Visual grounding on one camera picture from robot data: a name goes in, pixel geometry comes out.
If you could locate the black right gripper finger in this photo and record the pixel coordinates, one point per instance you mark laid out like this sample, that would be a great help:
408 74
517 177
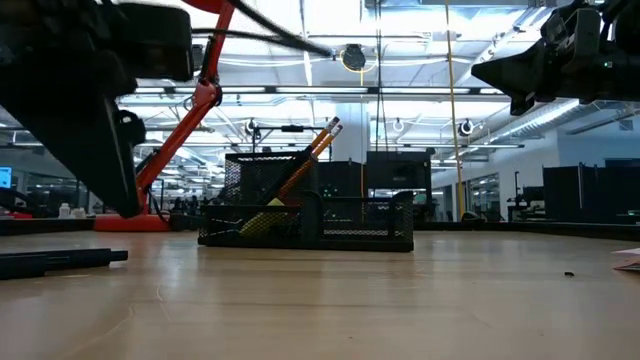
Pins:
515 72

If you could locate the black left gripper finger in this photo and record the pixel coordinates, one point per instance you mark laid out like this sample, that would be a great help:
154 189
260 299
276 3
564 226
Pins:
95 150

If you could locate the orange pencil with eraser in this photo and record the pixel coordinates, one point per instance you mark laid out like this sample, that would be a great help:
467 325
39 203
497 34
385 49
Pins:
327 133
332 138

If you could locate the black mesh desk organizer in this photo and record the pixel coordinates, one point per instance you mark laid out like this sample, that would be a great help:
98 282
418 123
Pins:
360 225

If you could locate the white bottle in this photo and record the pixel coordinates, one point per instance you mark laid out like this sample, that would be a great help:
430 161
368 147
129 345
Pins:
79 213
64 211

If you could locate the blue monitor screen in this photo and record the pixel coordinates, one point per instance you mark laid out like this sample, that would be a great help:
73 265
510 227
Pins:
5 177

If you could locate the black partition panels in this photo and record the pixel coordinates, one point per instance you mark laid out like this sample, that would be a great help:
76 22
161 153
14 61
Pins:
590 192

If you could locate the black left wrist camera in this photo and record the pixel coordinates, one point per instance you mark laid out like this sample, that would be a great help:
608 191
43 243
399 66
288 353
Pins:
155 42

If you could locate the black table frame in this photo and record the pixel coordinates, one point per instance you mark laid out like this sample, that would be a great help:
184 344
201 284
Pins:
550 230

